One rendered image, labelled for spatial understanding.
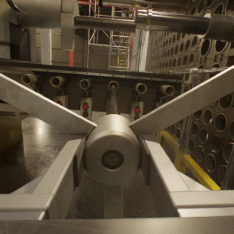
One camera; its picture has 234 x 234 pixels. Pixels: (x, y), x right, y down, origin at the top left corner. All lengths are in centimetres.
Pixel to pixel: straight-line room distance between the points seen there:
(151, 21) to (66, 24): 61
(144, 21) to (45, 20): 71
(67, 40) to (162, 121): 121
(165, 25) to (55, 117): 132
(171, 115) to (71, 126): 9
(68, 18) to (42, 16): 18
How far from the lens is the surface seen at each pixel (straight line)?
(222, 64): 188
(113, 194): 19
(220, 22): 156
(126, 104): 118
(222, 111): 243
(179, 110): 16
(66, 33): 133
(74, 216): 130
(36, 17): 145
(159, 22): 142
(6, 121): 160
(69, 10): 139
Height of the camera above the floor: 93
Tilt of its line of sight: 14 degrees down
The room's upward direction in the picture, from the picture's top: 5 degrees clockwise
